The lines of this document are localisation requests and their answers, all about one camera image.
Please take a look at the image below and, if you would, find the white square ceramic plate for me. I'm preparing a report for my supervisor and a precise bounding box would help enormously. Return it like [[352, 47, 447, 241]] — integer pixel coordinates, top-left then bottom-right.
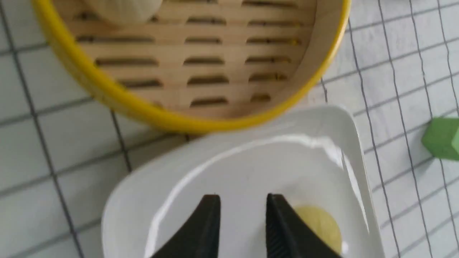
[[101, 105, 385, 258]]

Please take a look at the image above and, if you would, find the green foam cube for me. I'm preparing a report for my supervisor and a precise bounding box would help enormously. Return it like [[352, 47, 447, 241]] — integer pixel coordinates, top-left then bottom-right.
[[421, 116, 459, 161]]

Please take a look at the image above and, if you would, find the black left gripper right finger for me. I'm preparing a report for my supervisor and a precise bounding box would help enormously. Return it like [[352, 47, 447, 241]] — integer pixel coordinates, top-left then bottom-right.
[[266, 193, 340, 258]]

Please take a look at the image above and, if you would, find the yellow rimmed bamboo steamer basket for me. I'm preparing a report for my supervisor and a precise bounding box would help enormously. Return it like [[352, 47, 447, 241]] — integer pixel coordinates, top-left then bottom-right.
[[32, 0, 351, 134]]

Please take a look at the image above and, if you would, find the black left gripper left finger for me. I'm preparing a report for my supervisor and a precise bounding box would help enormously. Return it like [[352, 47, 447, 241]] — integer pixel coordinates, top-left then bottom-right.
[[151, 195, 221, 258]]

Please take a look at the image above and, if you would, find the yellow steamed bun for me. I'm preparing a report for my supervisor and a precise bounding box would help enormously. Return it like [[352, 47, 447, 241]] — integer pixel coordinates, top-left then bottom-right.
[[294, 205, 342, 254]]

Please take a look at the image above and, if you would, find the pale white steamed bun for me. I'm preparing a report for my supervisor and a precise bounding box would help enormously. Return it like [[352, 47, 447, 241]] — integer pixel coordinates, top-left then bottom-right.
[[84, 0, 163, 26]]

